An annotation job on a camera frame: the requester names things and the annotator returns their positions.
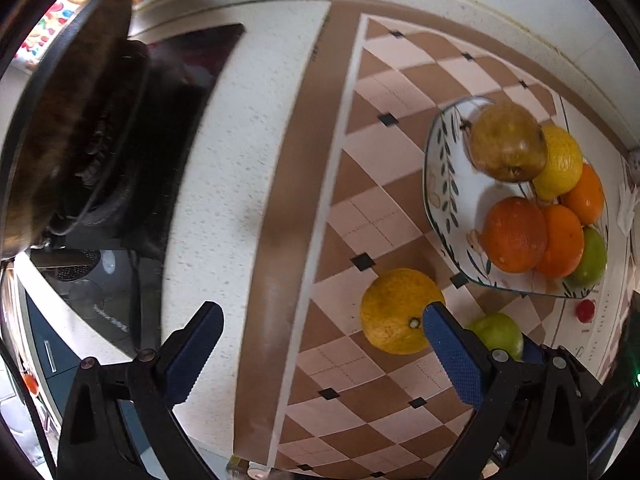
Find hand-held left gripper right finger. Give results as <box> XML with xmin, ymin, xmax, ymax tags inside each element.
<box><xmin>421</xmin><ymin>301</ymin><xmax>607</xmax><ymax>480</ymax></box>

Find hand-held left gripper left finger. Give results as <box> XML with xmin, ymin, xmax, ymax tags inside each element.
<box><xmin>56</xmin><ymin>301</ymin><xmax>225</xmax><ymax>480</ymax></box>

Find green apple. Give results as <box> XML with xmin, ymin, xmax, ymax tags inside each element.
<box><xmin>565</xmin><ymin>226</ymin><xmax>608</xmax><ymax>288</ymax></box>
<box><xmin>467</xmin><ymin>312</ymin><xmax>525</xmax><ymax>361</ymax></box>

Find yellow citrus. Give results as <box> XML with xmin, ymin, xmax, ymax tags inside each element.
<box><xmin>531</xmin><ymin>125</ymin><xmax>584</xmax><ymax>201</ymax></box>
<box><xmin>360</xmin><ymin>268</ymin><xmax>447</xmax><ymax>356</ymax></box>

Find orange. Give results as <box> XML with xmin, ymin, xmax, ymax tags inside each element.
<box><xmin>534</xmin><ymin>203</ymin><xmax>586</xmax><ymax>279</ymax></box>
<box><xmin>560</xmin><ymin>162</ymin><xmax>606</xmax><ymax>226</ymax></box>
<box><xmin>481</xmin><ymin>196</ymin><xmax>549</xmax><ymax>273</ymax></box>

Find floral oval plate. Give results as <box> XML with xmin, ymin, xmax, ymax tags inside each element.
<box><xmin>422</xmin><ymin>95</ymin><xmax>610</xmax><ymax>300</ymax></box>

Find brown-green pear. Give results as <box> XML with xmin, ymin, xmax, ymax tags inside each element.
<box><xmin>467</xmin><ymin>101</ymin><xmax>548</xmax><ymax>183</ymax></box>

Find white tissue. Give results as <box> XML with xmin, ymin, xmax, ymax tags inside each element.
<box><xmin>616</xmin><ymin>182</ymin><xmax>640</xmax><ymax>236</ymax></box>

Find checkered brown tablecloth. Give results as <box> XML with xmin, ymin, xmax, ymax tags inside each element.
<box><xmin>232</xmin><ymin>0</ymin><xmax>640</xmax><ymax>480</ymax></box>

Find black wok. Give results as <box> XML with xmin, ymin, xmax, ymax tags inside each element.
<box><xmin>0</xmin><ymin>0</ymin><xmax>151</xmax><ymax>261</ymax></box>

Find black glass gas stove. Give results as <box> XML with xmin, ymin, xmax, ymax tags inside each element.
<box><xmin>30</xmin><ymin>22</ymin><xmax>246</xmax><ymax>361</ymax></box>

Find colourful wall stickers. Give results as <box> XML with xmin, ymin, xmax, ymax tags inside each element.
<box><xmin>15</xmin><ymin>0</ymin><xmax>236</xmax><ymax>61</ymax></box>

